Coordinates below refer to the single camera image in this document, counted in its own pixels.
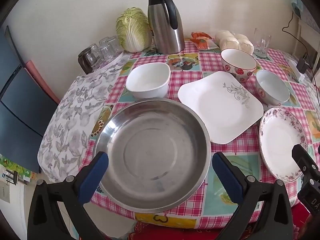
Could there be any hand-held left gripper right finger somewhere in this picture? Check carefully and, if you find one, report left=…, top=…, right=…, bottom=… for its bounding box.
left=212, top=152, right=294, bottom=240

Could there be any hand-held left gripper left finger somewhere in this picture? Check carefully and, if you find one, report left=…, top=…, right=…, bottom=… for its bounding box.
left=27, top=151, right=109, bottom=240

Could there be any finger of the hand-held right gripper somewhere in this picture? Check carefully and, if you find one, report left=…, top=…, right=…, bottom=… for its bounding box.
left=292, top=144, right=320, bottom=180

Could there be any round pink floral plate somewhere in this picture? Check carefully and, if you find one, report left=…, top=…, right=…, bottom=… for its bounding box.
left=259, top=106, right=308, bottom=183

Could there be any stainless steel basin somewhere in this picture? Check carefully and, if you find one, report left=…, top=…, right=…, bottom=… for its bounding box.
left=92, top=98, right=212, bottom=213

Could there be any white square floral plate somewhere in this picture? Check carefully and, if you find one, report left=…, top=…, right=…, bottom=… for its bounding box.
left=177, top=71, right=265, bottom=145

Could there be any small strawberry print bowl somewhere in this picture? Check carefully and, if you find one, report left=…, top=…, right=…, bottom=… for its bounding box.
left=255, top=69, right=290, bottom=106

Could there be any grey floral cloth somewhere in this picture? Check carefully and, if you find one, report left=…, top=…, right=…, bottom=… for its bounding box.
left=37, top=51, right=130, bottom=183

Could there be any red patterned cloth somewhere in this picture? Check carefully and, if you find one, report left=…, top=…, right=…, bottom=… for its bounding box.
left=125, top=202, right=320, bottom=240

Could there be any colourful printed carton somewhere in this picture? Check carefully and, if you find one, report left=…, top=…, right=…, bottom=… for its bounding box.
left=0, top=154, right=38, bottom=187

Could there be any white power strip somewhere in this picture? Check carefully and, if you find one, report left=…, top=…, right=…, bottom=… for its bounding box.
left=287, top=57, right=306, bottom=83

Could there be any black charger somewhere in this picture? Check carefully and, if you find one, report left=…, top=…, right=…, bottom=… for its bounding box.
left=296, top=57, right=310, bottom=74

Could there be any dark blue cabinet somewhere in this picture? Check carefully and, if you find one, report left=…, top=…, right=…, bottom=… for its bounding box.
left=0, top=25, right=59, bottom=174

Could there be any pink board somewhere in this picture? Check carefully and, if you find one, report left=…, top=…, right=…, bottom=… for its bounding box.
left=24, top=60, right=60, bottom=103

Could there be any white square bowl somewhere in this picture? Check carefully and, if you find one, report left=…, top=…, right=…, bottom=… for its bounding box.
left=125, top=62, right=172, bottom=99

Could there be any large strawberry print bowl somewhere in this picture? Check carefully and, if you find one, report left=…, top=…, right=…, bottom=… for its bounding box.
left=220, top=48, right=257, bottom=83

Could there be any glass mug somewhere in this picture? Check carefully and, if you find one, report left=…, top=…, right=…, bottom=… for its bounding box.
left=252, top=27, right=272, bottom=58

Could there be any white tray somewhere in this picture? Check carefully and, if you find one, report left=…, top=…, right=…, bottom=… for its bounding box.
left=85, top=52, right=125, bottom=76

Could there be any pink checkered tablecloth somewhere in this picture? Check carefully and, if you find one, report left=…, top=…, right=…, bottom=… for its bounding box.
left=60, top=37, right=320, bottom=230

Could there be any clear drinking glass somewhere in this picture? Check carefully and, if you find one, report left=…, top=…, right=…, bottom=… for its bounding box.
left=107, top=35, right=120, bottom=52
left=99, top=37, right=110, bottom=53
left=110, top=42, right=123, bottom=58
left=100, top=45, right=113, bottom=63

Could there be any white chair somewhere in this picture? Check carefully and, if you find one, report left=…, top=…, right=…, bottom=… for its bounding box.
left=291, top=0, right=320, bottom=75

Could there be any bag of steamed buns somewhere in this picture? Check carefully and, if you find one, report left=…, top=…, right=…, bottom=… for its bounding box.
left=215, top=29, right=255, bottom=55

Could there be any orange snack packet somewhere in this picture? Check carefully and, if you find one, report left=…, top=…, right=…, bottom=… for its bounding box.
left=190, top=31, right=213, bottom=41
left=196, top=37, right=218, bottom=50

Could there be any teal cloth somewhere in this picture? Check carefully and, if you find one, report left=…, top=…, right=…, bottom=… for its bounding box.
left=291, top=0, right=304, bottom=18

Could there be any napa cabbage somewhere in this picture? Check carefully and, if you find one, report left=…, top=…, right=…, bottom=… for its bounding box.
left=115, top=7, right=153, bottom=53

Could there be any stainless steel carafe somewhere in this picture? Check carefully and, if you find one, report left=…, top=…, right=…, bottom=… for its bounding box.
left=146, top=0, right=186, bottom=55

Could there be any glass teapot with dark handle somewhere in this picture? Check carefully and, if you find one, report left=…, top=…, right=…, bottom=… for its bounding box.
left=77, top=44, right=102, bottom=75

